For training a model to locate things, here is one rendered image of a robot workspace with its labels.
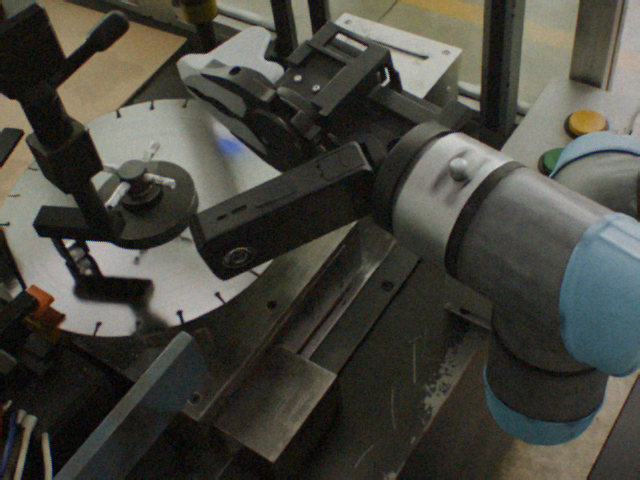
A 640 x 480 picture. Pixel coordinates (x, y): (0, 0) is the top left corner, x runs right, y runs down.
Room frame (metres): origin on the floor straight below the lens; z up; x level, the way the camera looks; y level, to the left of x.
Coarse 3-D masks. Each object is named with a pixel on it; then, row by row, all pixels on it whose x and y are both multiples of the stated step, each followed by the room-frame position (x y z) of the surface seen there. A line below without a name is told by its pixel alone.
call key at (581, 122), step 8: (576, 112) 0.67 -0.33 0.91; (584, 112) 0.67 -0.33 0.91; (592, 112) 0.67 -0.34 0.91; (576, 120) 0.66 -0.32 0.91; (584, 120) 0.66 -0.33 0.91; (592, 120) 0.66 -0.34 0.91; (600, 120) 0.65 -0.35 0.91; (576, 128) 0.65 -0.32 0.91; (584, 128) 0.65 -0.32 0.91; (592, 128) 0.64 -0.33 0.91; (600, 128) 0.64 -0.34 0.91
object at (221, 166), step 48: (96, 144) 0.73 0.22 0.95; (144, 144) 0.71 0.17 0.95; (192, 144) 0.70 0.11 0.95; (240, 144) 0.68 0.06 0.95; (48, 192) 0.66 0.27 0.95; (240, 192) 0.61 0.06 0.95; (48, 240) 0.59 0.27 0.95; (192, 240) 0.56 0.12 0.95; (48, 288) 0.53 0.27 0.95; (96, 288) 0.52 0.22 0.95; (144, 288) 0.51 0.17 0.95; (192, 288) 0.50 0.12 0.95; (240, 288) 0.48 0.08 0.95
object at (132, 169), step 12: (156, 144) 0.65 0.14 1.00; (144, 156) 0.64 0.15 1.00; (108, 168) 0.63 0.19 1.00; (120, 168) 0.62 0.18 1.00; (132, 168) 0.62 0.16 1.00; (144, 168) 0.62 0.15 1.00; (120, 180) 0.61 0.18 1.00; (132, 180) 0.60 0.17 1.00; (144, 180) 0.61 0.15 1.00; (156, 180) 0.60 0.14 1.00; (168, 180) 0.60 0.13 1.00; (120, 192) 0.59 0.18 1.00; (132, 192) 0.61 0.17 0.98; (144, 192) 0.61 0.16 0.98; (108, 204) 0.58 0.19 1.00
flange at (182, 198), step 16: (160, 160) 0.67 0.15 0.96; (112, 176) 0.66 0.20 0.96; (160, 176) 0.64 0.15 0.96; (176, 176) 0.64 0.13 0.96; (112, 192) 0.63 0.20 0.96; (160, 192) 0.61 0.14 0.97; (176, 192) 0.62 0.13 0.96; (192, 192) 0.61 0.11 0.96; (128, 208) 0.60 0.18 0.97; (144, 208) 0.60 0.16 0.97; (160, 208) 0.60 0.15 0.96; (176, 208) 0.59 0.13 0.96; (192, 208) 0.60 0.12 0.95; (128, 224) 0.58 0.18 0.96; (144, 224) 0.58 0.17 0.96; (160, 224) 0.58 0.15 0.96; (176, 224) 0.57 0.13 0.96; (128, 240) 0.57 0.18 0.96; (144, 240) 0.56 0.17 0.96
